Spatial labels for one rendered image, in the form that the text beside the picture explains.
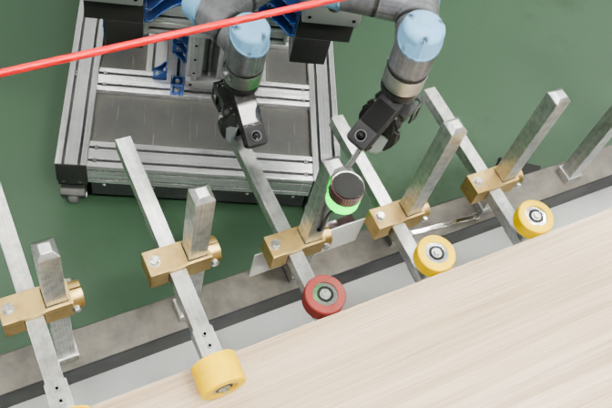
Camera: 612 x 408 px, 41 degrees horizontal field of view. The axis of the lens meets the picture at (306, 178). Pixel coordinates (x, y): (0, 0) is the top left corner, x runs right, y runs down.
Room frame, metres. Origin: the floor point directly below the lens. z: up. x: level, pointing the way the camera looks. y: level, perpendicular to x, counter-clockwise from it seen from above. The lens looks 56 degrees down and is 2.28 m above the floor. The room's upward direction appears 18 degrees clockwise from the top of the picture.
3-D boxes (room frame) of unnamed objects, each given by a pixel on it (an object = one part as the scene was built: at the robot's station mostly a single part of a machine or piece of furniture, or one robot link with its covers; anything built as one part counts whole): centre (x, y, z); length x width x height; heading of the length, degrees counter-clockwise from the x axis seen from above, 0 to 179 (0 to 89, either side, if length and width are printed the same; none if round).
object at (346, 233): (0.86, -0.05, 0.75); 0.26 x 0.01 x 0.10; 131
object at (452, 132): (0.99, -0.23, 0.90); 0.04 x 0.04 x 0.48; 41
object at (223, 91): (1.03, 0.19, 0.96); 0.09 x 0.08 x 0.12; 41
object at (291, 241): (0.81, -0.03, 0.85); 0.14 x 0.06 x 0.05; 131
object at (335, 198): (0.79, -0.07, 1.12); 0.06 x 0.06 x 0.02
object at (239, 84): (1.02, 0.18, 1.05); 0.08 x 0.08 x 0.05
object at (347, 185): (0.79, -0.07, 1.02); 0.06 x 0.06 x 0.22; 41
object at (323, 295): (0.69, -0.10, 0.85); 0.08 x 0.08 x 0.11
